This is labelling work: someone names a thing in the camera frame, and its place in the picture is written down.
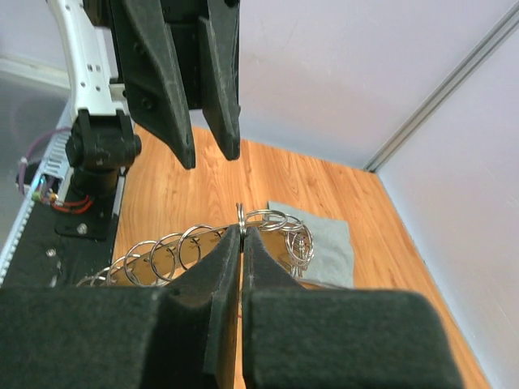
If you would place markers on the metal key ring disc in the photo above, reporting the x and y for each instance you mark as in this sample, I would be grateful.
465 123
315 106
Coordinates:
158 262

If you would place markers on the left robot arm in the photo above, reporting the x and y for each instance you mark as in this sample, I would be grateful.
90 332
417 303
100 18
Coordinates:
91 58

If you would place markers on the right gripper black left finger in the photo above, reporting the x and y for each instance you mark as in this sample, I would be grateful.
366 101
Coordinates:
182 335

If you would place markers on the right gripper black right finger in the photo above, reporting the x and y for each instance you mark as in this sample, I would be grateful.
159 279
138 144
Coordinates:
293 337

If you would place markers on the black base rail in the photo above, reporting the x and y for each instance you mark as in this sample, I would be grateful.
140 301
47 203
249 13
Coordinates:
52 243

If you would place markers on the grey folded cloth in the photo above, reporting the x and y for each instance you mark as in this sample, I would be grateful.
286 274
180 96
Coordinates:
333 260

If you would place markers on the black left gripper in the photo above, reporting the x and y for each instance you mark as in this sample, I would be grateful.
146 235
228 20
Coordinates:
176 56

